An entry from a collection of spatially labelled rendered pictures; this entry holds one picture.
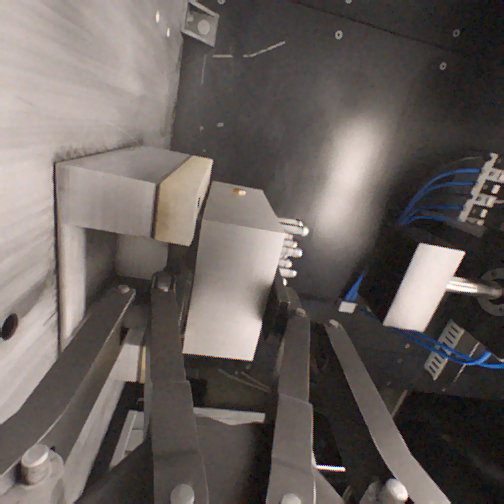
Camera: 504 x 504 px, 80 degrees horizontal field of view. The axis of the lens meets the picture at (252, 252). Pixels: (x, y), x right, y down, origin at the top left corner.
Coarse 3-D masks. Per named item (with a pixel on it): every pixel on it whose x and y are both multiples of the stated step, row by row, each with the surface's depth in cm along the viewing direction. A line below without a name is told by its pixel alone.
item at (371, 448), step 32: (352, 352) 14; (320, 384) 15; (352, 384) 12; (352, 416) 12; (384, 416) 11; (352, 448) 11; (384, 448) 10; (352, 480) 11; (384, 480) 9; (416, 480) 9
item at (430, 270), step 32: (384, 224) 31; (384, 256) 32; (416, 256) 26; (448, 256) 26; (384, 288) 34; (416, 288) 27; (448, 288) 30; (480, 288) 30; (384, 320) 28; (416, 320) 28
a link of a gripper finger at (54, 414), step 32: (128, 288) 15; (96, 320) 12; (64, 352) 10; (96, 352) 11; (64, 384) 9; (96, 384) 11; (32, 416) 8; (64, 416) 9; (0, 448) 7; (64, 448) 9; (0, 480) 7
